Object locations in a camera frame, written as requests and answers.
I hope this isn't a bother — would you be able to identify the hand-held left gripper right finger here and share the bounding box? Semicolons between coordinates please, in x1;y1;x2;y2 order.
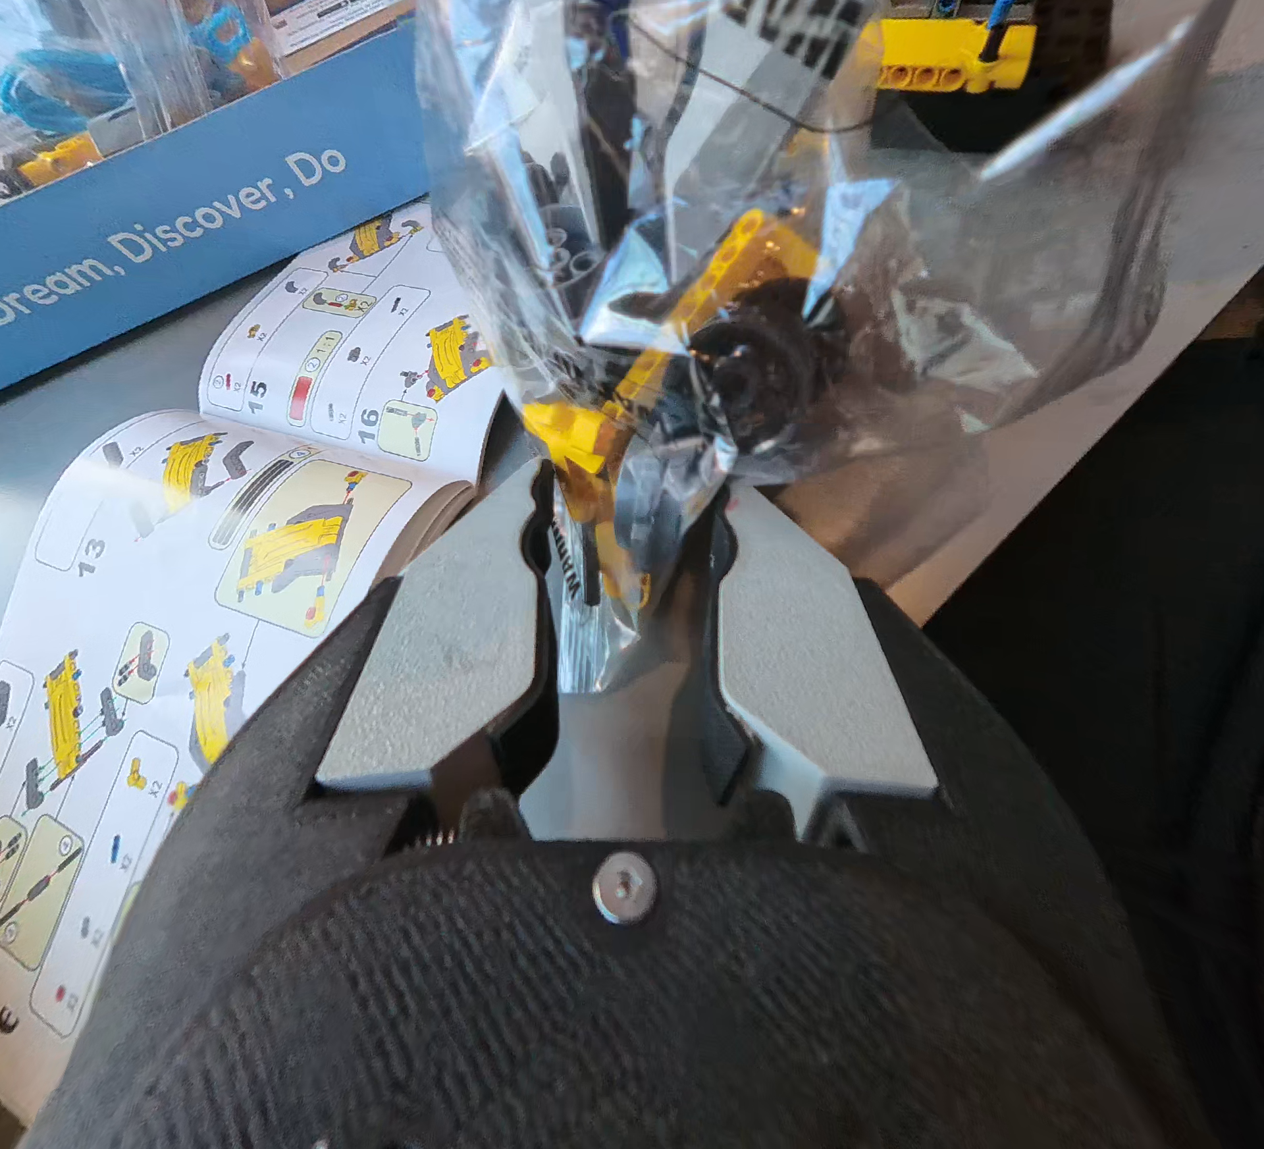
706;480;941;828

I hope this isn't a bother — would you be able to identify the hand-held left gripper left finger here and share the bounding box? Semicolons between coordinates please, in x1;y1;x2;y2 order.
316;464;560;810

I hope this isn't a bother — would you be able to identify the clear bag of wheel parts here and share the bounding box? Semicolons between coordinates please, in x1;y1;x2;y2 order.
412;0;1264;699

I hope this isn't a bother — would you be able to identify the yellow black brick vehicle model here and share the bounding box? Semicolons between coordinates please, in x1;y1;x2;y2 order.
859;0;1120;159

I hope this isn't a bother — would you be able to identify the grey desk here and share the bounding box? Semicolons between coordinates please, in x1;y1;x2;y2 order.
0;0;1264;833

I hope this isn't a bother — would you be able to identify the building instruction booklet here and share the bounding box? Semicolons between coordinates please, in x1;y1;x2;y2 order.
0;201;539;1117

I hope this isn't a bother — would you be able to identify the blue cardboard box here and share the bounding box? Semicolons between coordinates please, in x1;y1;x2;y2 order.
0;18;442;393

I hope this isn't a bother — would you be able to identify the blue plastic tool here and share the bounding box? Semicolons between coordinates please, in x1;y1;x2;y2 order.
0;0;253;148

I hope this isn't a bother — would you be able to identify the clear plastic bag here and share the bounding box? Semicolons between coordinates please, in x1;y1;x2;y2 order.
0;0;282;188

